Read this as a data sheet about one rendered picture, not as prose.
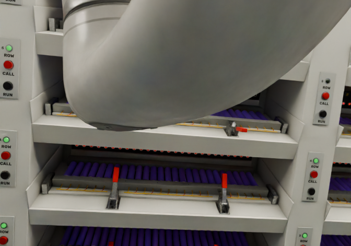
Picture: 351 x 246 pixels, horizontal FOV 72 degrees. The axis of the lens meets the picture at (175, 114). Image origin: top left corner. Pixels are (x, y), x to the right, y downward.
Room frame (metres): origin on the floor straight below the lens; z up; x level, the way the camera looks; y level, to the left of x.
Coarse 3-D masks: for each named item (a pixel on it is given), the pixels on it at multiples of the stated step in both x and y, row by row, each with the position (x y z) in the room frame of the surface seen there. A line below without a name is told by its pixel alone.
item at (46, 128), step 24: (48, 96) 0.58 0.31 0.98; (48, 120) 0.53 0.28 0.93; (72, 120) 0.55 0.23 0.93; (288, 120) 0.62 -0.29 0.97; (72, 144) 0.53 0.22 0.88; (96, 144) 0.53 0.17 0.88; (120, 144) 0.54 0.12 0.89; (144, 144) 0.54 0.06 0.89; (168, 144) 0.55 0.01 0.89; (192, 144) 0.55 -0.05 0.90; (216, 144) 0.56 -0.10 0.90; (240, 144) 0.56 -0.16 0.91; (264, 144) 0.57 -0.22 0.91; (288, 144) 0.57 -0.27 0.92
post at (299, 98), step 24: (336, 48) 0.58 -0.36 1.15; (312, 72) 0.57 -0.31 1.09; (336, 72) 0.58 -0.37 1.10; (288, 96) 0.64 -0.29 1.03; (312, 96) 0.57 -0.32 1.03; (336, 96) 0.58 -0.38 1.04; (312, 120) 0.58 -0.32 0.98; (336, 120) 0.58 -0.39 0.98; (312, 144) 0.58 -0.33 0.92; (288, 168) 0.60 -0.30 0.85; (288, 192) 0.59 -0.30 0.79; (312, 216) 0.58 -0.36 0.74; (288, 240) 0.57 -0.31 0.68; (312, 240) 0.58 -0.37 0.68
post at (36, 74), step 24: (24, 0) 0.51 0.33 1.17; (48, 0) 0.57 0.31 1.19; (0, 24) 0.50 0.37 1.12; (24, 24) 0.51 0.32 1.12; (24, 48) 0.51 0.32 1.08; (24, 72) 0.51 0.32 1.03; (48, 72) 0.58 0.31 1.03; (24, 96) 0.51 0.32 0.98; (0, 120) 0.50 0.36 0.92; (24, 120) 0.51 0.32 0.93; (24, 144) 0.51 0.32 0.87; (48, 144) 0.60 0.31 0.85; (24, 168) 0.51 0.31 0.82; (0, 192) 0.50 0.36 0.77; (24, 192) 0.51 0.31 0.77; (24, 216) 0.51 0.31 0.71; (24, 240) 0.51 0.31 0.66
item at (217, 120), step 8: (56, 104) 0.56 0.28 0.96; (64, 104) 0.57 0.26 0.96; (64, 112) 0.57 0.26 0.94; (72, 112) 0.56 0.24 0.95; (192, 120) 0.60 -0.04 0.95; (200, 120) 0.60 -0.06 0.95; (208, 120) 0.60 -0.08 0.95; (216, 120) 0.60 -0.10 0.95; (224, 120) 0.60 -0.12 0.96; (232, 120) 0.60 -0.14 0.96; (240, 120) 0.61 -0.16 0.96; (248, 120) 0.61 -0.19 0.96; (256, 120) 0.62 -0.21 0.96; (264, 120) 0.63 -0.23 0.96; (264, 128) 0.62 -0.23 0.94; (272, 128) 0.61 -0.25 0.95
